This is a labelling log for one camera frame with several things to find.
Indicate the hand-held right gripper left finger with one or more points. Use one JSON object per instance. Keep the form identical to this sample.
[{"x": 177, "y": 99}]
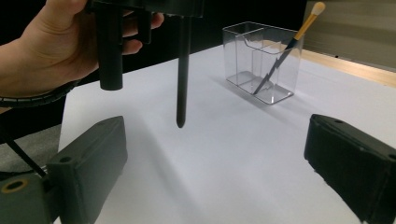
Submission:
[{"x": 90, "y": 168}]

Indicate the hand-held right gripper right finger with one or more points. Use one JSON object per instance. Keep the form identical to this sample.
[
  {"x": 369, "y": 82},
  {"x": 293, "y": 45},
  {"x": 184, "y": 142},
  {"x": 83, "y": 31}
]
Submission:
[{"x": 355, "y": 161}]

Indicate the black makeup brush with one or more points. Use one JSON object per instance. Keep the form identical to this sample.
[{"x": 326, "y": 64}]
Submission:
[{"x": 183, "y": 77}]

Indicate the clear plastic organizer box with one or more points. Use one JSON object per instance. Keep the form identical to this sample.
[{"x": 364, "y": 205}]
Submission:
[{"x": 243, "y": 62}]

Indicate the gold-ferrule makeup brush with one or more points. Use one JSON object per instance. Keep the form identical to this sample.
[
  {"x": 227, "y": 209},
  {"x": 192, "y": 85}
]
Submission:
[{"x": 306, "y": 25}]

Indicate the black curtain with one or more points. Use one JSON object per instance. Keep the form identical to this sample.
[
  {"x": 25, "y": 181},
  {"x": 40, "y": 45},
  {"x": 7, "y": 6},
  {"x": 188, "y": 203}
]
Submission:
[{"x": 207, "y": 31}]

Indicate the white table mat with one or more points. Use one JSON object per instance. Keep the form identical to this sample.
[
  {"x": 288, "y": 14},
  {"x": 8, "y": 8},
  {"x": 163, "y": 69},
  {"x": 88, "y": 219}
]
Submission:
[{"x": 233, "y": 155}]

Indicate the beige desk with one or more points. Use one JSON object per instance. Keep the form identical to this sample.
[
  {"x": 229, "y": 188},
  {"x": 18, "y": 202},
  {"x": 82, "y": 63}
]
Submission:
[{"x": 358, "y": 31}]

